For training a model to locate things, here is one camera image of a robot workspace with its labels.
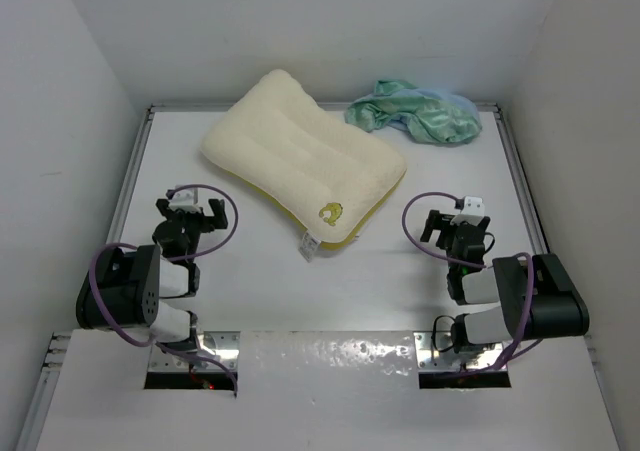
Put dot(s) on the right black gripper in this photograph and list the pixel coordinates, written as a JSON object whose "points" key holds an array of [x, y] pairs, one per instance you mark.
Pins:
{"points": [[438, 221]]}

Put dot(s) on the green and blue satin pillowcase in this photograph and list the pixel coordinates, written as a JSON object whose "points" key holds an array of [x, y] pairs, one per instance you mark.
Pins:
{"points": [[427, 116]]}

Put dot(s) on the cream pillow with yellow edge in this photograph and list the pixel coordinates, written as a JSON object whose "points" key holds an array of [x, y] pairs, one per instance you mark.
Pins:
{"points": [[328, 175]]}

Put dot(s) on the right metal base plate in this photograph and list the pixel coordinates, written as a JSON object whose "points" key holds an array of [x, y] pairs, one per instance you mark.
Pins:
{"points": [[434, 356]]}

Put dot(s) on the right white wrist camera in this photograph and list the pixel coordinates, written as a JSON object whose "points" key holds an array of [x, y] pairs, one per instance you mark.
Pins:
{"points": [[470, 209]]}

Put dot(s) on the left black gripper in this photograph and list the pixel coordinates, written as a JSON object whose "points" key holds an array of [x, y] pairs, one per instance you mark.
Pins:
{"points": [[208, 225]]}

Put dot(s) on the metal base plate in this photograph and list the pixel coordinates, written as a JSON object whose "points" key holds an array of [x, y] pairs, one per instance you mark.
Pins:
{"points": [[434, 356], [199, 351]]}

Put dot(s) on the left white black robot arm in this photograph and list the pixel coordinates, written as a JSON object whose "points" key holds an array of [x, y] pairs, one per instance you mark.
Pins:
{"points": [[135, 286]]}

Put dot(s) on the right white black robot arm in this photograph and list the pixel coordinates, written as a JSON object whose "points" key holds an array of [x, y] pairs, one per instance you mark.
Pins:
{"points": [[532, 298]]}

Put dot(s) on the white front cover board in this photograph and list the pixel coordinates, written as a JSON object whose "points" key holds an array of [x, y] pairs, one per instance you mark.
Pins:
{"points": [[324, 391]]}

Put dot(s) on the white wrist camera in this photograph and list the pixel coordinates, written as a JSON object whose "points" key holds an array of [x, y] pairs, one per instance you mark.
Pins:
{"points": [[184, 199], [470, 209]]}

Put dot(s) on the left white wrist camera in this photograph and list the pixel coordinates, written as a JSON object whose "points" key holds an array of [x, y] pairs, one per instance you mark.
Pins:
{"points": [[184, 199]]}

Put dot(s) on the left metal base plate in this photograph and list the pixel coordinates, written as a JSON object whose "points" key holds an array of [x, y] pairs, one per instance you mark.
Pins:
{"points": [[199, 351]]}

